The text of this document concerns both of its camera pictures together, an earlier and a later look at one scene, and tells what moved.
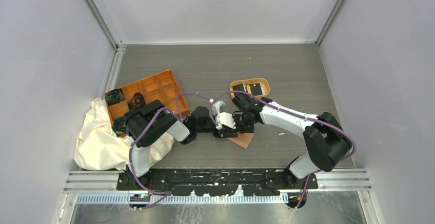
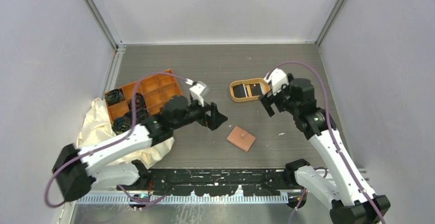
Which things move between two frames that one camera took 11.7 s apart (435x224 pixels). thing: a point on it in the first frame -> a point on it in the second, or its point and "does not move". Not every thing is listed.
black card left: [240, 87] does not move
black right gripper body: [243, 124] -> [281, 99]
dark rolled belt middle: [137, 100] does not move
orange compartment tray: [162, 88] does not move
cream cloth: [99, 147] does not move
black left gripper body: [219, 133] -> [200, 116]
